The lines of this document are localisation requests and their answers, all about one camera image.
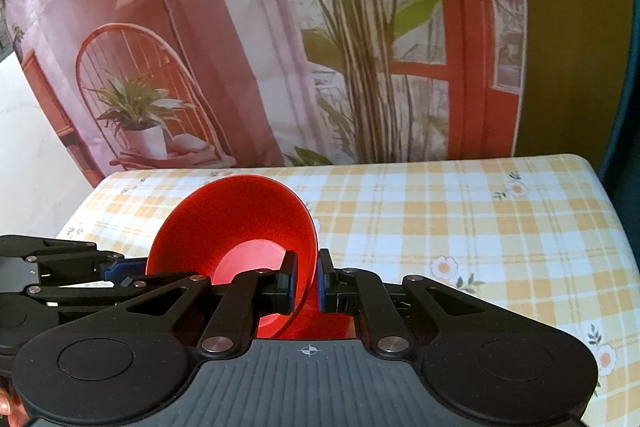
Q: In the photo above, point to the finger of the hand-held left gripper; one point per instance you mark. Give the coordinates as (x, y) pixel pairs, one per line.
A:
(85, 292)
(65, 254)

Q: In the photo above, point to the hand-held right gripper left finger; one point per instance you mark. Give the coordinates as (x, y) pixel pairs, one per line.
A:
(288, 282)

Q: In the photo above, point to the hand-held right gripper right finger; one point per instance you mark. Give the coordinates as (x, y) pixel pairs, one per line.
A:
(325, 282)

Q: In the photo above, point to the red bowl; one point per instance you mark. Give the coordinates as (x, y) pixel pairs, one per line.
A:
(240, 217)

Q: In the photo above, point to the person's left hand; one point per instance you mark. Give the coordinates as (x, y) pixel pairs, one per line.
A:
(7, 407)

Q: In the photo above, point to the checked floral tablecloth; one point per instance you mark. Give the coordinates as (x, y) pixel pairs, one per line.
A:
(450, 232)

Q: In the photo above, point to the printed room backdrop cloth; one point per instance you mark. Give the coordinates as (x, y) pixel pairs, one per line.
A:
(260, 32)

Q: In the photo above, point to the teal curtain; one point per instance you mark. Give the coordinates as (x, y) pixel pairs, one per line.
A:
(631, 107)

